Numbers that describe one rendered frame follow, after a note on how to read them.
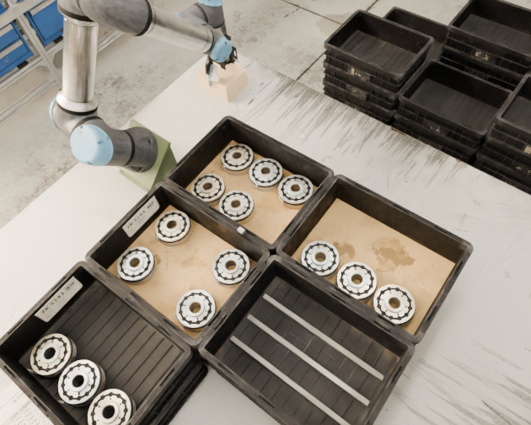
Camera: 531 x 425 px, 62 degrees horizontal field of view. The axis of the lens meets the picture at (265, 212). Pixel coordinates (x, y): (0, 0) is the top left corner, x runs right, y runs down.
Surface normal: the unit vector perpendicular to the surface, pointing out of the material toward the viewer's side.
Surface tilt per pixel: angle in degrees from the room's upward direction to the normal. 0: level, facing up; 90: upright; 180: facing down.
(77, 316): 0
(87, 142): 42
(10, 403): 0
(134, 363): 0
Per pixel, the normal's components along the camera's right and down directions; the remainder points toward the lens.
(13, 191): -0.07, -0.51
